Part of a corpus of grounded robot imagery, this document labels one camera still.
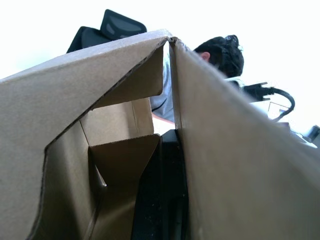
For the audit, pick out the small cardboard box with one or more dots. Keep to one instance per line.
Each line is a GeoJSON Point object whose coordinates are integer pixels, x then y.
{"type": "Point", "coordinates": [50, 100]}

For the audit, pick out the black mesh office chair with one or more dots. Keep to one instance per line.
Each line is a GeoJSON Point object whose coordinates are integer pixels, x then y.
{"type": "Point", "coordinates": [120, 25]}

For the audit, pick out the person in grey shirt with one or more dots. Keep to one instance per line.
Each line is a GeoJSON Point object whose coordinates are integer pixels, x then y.
{"type": "Point", "coordinates": [225, 57]}

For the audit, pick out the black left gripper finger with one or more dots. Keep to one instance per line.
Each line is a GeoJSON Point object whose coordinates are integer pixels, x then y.
{"type": "Point", "coordinates": [162, 190]}

